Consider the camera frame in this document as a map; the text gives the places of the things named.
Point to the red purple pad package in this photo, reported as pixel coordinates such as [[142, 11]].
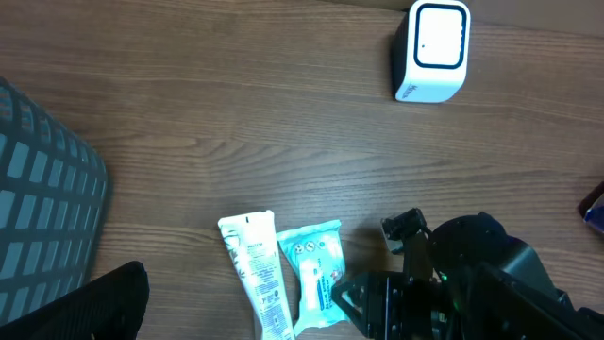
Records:
[[591, 208]]

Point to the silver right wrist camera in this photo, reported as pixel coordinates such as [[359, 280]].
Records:
[[396, 230]]

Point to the teal wipes packet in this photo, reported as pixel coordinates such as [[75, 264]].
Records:
[[316, 256]]

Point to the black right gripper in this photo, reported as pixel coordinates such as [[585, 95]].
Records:
[[394, 306]]

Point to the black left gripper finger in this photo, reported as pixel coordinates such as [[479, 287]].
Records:
[[110, 307]]

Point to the white tube gold cap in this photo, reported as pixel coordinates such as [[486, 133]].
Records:
[[251, 242]]

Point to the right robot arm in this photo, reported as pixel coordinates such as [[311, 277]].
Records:
[[467, 279]]

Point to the grey plastic mesh basket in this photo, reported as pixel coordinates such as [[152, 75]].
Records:
[[54, 195]]

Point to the white barcode scanner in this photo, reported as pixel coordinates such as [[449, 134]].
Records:
[[429, 52]]

